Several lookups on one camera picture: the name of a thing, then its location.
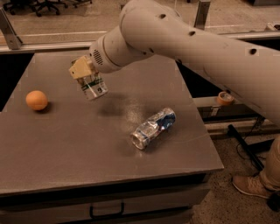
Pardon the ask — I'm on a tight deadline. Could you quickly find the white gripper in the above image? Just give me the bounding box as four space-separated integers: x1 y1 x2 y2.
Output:
69 37 121 80

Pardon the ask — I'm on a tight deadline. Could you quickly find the silver green 7up can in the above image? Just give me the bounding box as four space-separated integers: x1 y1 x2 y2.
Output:
77 73 108 101

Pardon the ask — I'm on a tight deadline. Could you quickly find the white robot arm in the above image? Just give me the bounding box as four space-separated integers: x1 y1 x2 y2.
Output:
69 0 280 125

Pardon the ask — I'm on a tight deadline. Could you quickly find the orange ball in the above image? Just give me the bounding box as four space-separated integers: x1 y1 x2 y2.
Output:
25 90 48 111

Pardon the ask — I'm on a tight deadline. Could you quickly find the black office chair base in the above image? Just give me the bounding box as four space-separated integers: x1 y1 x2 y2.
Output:
2 0 93 17

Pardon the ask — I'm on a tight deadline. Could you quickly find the grey drawer cabinet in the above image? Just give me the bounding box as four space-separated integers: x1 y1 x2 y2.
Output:
0 172 211 224

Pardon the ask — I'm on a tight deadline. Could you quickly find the roll of orange tape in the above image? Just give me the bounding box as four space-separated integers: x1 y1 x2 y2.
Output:
217 91 235 106

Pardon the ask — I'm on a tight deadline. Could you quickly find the black metal stand bar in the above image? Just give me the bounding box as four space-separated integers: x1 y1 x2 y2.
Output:
227 124 274 171

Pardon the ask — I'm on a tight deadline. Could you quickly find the brown shoe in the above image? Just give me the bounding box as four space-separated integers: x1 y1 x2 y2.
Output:
232 176 273 199

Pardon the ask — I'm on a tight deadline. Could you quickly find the khaki trouser leg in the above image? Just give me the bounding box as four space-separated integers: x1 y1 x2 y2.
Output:
260 136 280 191

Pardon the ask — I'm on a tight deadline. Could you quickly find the grey metal bracket left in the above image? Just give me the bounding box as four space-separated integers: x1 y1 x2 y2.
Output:
0 8 22 50

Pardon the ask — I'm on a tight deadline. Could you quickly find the grey metal bracket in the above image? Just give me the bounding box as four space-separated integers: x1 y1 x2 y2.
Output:
0 8 22 50
194 0 211 30

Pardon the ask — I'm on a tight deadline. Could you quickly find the grey metal bracket right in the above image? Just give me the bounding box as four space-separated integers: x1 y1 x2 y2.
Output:
194 0 211 30

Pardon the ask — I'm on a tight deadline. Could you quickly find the black drawer handle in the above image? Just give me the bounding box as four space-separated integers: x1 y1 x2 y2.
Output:
89 202 125 221

